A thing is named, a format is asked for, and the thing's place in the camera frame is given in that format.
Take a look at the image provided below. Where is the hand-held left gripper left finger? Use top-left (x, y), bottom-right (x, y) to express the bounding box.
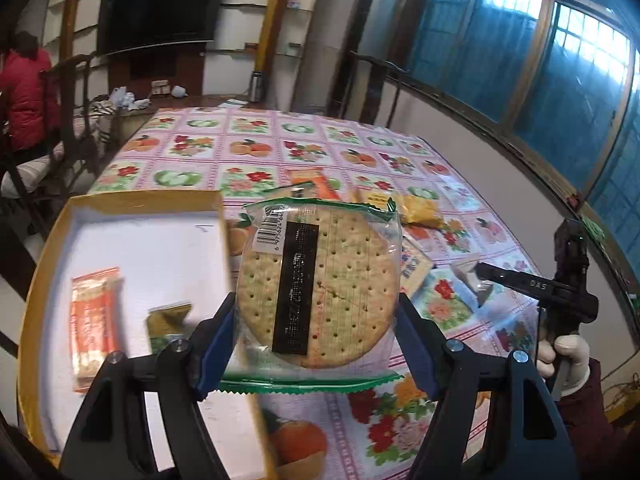
top-left (59, 291), bottom-right (238, 480)

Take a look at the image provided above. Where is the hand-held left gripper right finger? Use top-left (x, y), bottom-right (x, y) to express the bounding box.
top-left (396, 292), bottom-right (581, 480)

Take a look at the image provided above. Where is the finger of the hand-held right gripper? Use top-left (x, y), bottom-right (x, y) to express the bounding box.
top-left (475, 262), bottom-right (576, 302)

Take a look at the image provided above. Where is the gold green snack packet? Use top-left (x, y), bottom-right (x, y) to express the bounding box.
top-left (146, 301), bottom-right (193, 356)

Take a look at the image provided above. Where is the silver white snack packet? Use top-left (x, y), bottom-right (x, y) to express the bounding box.
top-left (450, 260), bottom-right (496, 308)

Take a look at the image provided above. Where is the yellow-rimmed cardboard box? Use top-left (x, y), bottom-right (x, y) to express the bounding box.
top-left (17, 191), bottom-right (278, 480)

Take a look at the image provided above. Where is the round cracker packet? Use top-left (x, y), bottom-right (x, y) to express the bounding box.
top-left (220, 197), bottom-right (405, 395)

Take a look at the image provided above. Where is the person's right forearm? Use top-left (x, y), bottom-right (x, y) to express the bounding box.
top-left (555, 357), bottom-right (632, 480)

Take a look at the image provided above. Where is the person's right hand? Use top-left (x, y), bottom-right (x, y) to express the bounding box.
top-left (536, 335), bottom-right (591, 393)

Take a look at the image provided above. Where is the white yellow snack packet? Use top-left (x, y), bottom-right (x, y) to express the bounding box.
top-left (397, 235), bottom-right (435, 298)

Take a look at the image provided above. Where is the golden brown snack packet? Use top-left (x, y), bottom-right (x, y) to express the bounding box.
top-left (352, 187), bottom-right (398, 211)

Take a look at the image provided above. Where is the orange white snack packet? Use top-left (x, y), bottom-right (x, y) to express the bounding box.
top-left (287, 167), bottom-right (341, 202)

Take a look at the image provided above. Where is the blue glass window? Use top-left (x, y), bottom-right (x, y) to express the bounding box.
top-left (405, 0), bottom-right (640, 241)

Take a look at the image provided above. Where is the floral fruit tablecloth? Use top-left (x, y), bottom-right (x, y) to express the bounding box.
top-left (87, 105), bottom-right (551, 480)

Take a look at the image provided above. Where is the white chair cushion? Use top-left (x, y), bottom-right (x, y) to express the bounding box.
top-left (0, 152), bottom-right (66, 196)

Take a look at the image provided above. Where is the dark wooden chair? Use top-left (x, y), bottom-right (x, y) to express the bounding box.
top-left (40, 52), bottom-right (101, 196)
top-left (347, 50), bottom-right (407, 128)

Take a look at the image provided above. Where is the white plastic bag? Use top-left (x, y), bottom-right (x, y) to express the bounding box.
top-left (107, 86), bottom-right (151, 111)

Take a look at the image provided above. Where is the silver standing air conditioner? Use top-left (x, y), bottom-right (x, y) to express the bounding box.
top-left (330, 0), bottom-right (398, 121)

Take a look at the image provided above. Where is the black flat television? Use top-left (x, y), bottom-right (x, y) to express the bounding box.
top-left (96, 0), bottom-right (227, 57)

